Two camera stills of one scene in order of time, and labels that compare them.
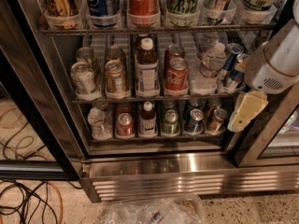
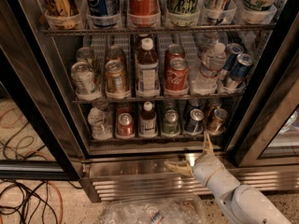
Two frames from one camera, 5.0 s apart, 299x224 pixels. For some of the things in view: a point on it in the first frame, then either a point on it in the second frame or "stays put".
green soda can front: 171,126 stays put
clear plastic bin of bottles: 179,209 stays put
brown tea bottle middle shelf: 147,70 stays put
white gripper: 263,69 → 206,169
